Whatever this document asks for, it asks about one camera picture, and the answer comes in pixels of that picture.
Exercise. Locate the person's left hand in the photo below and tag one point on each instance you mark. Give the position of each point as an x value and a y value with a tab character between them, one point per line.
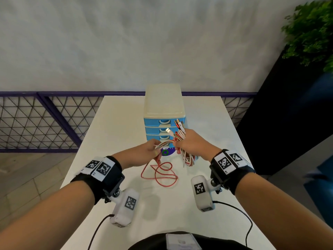
138	153

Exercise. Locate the person's right hand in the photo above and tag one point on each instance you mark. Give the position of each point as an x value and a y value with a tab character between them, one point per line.
197	145

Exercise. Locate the blue and white drawer cabinet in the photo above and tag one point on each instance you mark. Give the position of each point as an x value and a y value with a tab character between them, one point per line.
162	101

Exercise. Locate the person's left forearm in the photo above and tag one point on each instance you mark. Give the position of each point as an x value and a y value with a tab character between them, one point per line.
52	218

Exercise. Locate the person's right forearm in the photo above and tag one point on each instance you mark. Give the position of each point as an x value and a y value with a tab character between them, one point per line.
281	218

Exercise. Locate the person's black shirt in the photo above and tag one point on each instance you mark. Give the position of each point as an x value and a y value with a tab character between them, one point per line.
148	243

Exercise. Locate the tan finger bandage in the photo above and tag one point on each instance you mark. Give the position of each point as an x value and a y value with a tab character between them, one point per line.
156	153

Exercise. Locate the purple round sticker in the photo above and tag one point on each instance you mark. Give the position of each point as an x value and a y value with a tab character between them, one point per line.
169	152

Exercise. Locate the white table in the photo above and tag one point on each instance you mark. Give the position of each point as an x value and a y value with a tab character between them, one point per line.
182	218

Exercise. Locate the purple metal mesh fence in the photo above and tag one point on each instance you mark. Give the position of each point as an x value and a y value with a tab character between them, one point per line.
78	93

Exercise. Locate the black partition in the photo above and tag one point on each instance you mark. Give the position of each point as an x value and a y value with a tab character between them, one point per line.
281	122

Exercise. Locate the clear badge holder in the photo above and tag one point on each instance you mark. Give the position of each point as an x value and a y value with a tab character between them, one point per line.
182	242

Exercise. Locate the blue seat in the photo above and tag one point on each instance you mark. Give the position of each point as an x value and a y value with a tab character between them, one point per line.
321	190

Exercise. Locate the green plant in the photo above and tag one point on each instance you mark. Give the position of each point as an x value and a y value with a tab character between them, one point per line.
312	31

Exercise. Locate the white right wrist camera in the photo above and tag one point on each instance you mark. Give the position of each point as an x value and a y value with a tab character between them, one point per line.
203	197

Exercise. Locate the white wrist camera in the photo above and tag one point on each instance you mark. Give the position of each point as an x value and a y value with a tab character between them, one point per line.
203	197
125	213

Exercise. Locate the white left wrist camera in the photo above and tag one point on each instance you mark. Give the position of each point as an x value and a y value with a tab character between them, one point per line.
125	213

